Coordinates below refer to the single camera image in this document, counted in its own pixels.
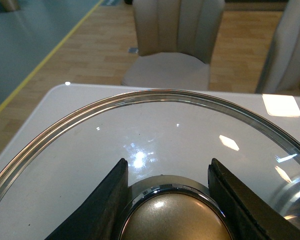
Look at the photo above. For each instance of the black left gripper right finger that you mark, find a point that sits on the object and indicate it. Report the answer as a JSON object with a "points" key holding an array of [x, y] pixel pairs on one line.
{"points": [[249, 217]]}

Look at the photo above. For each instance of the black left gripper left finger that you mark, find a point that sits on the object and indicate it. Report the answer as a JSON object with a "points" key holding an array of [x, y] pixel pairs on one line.
{"points": [[96, 216]]}

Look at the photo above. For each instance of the glass pot lid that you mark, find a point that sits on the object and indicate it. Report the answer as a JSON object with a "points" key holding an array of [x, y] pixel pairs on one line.
{"points": [[78, 133]]}

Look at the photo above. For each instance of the beige chair right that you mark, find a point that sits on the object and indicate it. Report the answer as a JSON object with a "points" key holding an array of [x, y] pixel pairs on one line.
{"points": [[281, 71]]}

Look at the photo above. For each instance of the beige chair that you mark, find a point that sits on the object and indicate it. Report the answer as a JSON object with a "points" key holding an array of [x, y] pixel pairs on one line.
{"points": [[281, 71], [175, 41]]}

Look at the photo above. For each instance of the beige chair left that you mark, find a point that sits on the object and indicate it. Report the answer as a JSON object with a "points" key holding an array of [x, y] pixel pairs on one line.
{"points": [[175, 41]]}

